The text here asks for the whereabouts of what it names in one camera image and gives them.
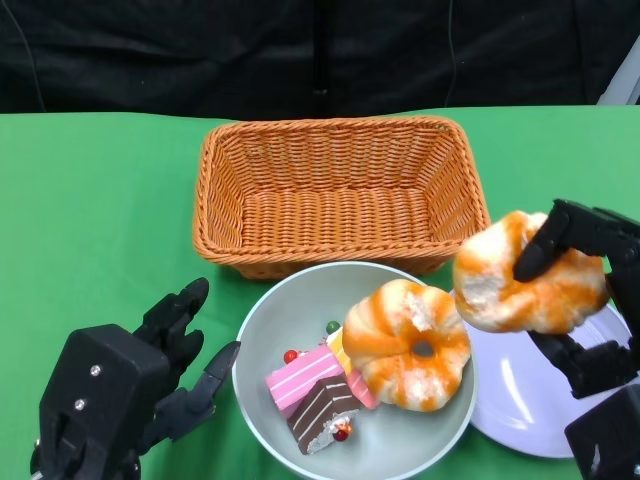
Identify orange wicker basket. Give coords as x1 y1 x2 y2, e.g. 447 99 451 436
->
192 115 492 281

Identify white metal frame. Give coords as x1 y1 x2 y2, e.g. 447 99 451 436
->
597 47 640 106

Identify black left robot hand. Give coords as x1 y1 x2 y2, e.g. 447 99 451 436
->
132 277 242 456

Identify orange white ring bread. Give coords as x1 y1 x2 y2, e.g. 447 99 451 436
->
452 209 610 335
342 278 472 414

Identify black vertical pole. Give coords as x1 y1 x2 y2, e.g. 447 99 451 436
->
312 0 331 116

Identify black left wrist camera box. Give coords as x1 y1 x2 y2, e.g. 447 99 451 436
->
29 323 174 480

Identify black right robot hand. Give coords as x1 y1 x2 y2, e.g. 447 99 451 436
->
512 198 640 401

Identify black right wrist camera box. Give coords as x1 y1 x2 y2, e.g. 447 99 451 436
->
564 384 640 480

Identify green tablecloth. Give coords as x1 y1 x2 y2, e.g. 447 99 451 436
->
0 105 640 480

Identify brown chocolate cake slice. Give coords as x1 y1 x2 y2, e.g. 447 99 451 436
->
286 372 362 456

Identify yellow striped cake slice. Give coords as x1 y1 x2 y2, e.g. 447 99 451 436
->
324 327 359 376

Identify pale green bowl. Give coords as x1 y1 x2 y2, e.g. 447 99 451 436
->
232 260 479 480

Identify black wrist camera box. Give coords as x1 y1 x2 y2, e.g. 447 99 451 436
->
564 384 640 480
29 323 174 480

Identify lavender plate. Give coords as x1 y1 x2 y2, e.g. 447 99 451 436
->
449 287 632 459

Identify black backdrop curtain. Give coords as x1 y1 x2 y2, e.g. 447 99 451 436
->
0 0 640 121

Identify pink striped cake slice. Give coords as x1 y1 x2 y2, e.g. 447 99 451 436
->
264 343 347 412

